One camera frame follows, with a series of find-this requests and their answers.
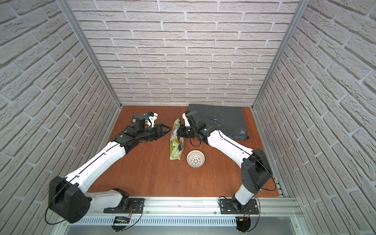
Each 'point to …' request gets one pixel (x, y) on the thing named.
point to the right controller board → (243, 223)
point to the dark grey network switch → (229, 120)
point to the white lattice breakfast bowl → (195, 158)
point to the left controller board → (120, 223)
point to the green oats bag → (176, 143)
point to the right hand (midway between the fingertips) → (171, 134)
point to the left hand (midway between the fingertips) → (168, 126)
